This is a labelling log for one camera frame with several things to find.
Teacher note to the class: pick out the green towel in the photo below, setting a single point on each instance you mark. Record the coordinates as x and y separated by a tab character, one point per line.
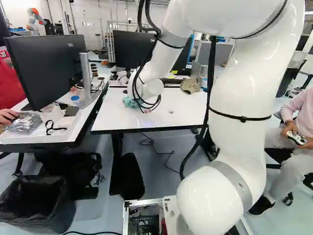
128	102

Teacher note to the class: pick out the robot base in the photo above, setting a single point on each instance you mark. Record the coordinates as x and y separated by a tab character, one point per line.
144	219

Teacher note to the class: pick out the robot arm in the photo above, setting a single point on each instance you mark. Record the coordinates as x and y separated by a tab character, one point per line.
239	98

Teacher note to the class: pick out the white table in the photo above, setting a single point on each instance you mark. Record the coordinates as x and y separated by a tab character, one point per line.
171	122

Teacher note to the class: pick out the beige cap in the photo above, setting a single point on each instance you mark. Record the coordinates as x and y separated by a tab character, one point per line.
190	86

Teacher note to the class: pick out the white desk with monitor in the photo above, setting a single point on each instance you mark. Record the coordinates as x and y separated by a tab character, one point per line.
117	82

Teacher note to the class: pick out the black computer monitor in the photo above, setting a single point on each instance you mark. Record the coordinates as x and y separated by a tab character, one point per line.
132	49

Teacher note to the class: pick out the white desk with tray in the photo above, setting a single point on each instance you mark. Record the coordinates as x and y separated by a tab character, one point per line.
83	122

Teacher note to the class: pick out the black backpack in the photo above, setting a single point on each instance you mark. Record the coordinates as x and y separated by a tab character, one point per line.
71	171

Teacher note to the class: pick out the black monitor on silver stand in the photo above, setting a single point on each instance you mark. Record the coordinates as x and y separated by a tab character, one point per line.
46	71

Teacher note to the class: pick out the white tray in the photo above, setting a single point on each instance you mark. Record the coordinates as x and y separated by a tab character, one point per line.
36	138

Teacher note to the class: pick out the black office chair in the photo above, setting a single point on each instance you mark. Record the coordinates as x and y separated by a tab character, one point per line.
276	156

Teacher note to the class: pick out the silver foil bag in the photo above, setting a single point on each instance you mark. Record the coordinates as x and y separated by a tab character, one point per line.
24	122

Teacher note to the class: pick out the person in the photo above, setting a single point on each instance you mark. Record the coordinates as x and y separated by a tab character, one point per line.
291	156

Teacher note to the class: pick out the white game controller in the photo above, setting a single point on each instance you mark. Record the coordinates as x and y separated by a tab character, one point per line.
296	138

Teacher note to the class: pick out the person's hand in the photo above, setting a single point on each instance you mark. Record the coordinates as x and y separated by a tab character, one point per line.
7	116

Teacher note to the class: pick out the bin with black bag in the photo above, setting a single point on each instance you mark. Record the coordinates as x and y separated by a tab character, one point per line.
31	205

